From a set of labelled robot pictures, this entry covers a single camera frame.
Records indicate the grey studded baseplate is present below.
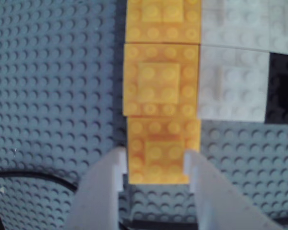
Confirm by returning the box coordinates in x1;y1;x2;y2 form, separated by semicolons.
0;0;288;230

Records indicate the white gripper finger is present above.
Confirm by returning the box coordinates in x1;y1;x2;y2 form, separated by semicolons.
184;149;286;230
64;146;128;230

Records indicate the orange brick cube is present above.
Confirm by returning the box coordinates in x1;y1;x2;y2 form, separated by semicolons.
122;43;200;118
126;116;202;185
124;0;202;45

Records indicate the dark grey border strip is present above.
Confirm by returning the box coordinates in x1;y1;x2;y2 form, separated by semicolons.
112;0;132;216
119;212;288;230

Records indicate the black brick cube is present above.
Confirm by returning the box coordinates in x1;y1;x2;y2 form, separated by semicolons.
265;51;288;125

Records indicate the black cable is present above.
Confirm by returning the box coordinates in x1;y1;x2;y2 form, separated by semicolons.
0;170;77;192

